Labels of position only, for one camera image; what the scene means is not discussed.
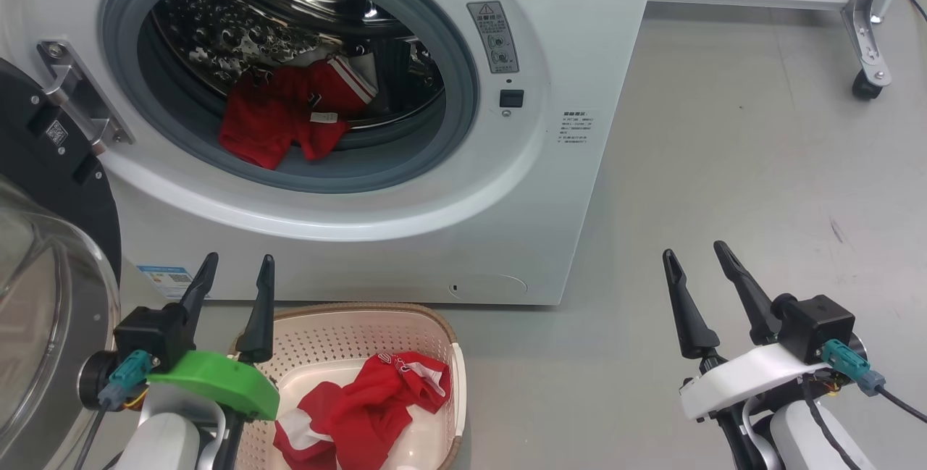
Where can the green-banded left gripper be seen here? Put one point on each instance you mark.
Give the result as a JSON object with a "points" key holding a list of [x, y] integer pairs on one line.
{"points": [[217, 376]]}

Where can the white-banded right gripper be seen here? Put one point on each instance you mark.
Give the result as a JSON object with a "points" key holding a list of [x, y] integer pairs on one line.
{"points": [[739, 383]]}

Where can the red white-striped shorts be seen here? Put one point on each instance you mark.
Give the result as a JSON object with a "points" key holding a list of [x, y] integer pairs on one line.
{"points": [[362, 412]]}

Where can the red basketball jersey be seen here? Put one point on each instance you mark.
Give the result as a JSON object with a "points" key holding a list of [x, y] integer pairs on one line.
{"points": [[253, 122]]}

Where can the black round glass washer door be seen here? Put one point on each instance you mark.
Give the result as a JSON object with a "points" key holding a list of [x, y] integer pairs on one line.
{"points": [[43, 158]]}

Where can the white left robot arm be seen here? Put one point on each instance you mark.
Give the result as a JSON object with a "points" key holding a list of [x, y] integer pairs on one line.
{"points": [[166, 441]]}

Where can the cream perforated laundry basket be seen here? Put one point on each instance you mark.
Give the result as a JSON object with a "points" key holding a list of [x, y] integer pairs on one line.
{"points": [[326, 332]]}

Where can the white front-load washing machine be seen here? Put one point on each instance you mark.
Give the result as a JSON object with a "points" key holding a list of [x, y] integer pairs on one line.
{"points": [[579, 202]]}

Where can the silver metal door hinge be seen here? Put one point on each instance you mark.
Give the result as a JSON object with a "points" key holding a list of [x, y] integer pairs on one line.
{"points": [[80, 93]]}

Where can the stainless steel washing machine drum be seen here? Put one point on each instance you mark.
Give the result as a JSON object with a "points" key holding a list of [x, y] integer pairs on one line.
{"points": [[217, 28]]}

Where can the blue energy label sticker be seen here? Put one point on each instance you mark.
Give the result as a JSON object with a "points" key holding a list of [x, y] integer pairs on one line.
{"points": [[163, 278]]}

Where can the round white filter flap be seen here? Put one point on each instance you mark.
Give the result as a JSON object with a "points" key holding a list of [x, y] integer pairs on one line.
{"points": [[489, 287]]}

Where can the black caster wheel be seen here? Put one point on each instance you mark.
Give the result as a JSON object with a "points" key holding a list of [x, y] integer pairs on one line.
{"points": [[866, 86]]}

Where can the silver metal stand leg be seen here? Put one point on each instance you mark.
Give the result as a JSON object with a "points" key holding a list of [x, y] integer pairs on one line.
{"points": [[869, 14]]}

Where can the grey warning sticker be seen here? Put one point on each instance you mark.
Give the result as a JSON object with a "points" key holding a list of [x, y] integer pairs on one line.
{"points": [[492, 35]]}

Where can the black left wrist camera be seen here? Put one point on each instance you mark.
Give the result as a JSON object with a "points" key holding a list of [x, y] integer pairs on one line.
{"points": [[152, 336]]}

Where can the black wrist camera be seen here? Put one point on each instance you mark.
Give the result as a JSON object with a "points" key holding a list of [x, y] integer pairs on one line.
{"points": [[822, 325], [152, 336]]}

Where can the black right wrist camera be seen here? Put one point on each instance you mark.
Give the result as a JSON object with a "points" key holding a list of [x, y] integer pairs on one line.
{"points": [[822, 325]]}

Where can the teal left camera connector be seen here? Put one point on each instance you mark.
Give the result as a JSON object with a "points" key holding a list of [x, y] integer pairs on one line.
{"points": [[127, 379]]}

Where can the teal camera connector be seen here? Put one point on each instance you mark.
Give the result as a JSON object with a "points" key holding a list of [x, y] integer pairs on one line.
{"points": [[127, 379], [851, 365]]}

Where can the teal right camera connector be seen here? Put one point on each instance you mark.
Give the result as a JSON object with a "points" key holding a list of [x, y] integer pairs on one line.
{"points": [[851, 365]]}

